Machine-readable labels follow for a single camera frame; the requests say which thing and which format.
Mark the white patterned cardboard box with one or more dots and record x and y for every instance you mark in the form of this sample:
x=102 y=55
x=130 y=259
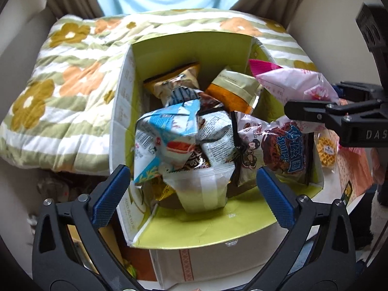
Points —
x=212 y=263

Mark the floral striped blanket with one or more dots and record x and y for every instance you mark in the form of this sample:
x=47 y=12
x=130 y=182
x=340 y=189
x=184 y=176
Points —
x=66 y=97

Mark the orange white bread packet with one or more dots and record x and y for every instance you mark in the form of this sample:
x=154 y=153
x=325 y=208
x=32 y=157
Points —
x=169 y=80

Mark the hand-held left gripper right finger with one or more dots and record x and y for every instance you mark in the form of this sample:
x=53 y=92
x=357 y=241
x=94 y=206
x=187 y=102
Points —
x=275 y=197

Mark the grey white snack packet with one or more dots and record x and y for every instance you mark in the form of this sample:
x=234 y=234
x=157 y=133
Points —
x=216 y=139

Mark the light blue snack packet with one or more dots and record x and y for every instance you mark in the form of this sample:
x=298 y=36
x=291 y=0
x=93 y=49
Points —
x=160 y=130

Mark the clear white snack packet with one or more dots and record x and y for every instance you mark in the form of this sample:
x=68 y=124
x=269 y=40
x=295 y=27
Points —
x=201 y=188

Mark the pink patterned plastic bags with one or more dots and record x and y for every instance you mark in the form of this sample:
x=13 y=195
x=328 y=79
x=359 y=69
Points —
x=356 y=169

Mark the yellow waffle packet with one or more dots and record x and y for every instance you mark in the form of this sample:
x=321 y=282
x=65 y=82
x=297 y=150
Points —
x=326 y=148

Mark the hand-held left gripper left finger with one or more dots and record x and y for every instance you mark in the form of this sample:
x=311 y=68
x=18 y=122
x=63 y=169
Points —
x=110 y=197

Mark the brown white snack packet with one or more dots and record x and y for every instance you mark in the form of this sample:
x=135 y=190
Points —
x=197 y=159

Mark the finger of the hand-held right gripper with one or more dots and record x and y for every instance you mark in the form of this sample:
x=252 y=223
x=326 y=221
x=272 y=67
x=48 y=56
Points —
x=354 y=89
x=315 y=110

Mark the pink white snack packet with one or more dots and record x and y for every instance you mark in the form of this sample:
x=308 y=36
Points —
x=291 y=81

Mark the green cardboard box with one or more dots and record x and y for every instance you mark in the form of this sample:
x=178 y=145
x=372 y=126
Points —
x=188 y=221

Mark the orange packet with cream top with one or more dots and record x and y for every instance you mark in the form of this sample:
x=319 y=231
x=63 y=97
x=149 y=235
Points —
x=233 y=92

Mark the chocolate sponge cake packet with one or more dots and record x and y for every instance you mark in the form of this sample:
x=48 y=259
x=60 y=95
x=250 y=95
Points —
x=275 y=148

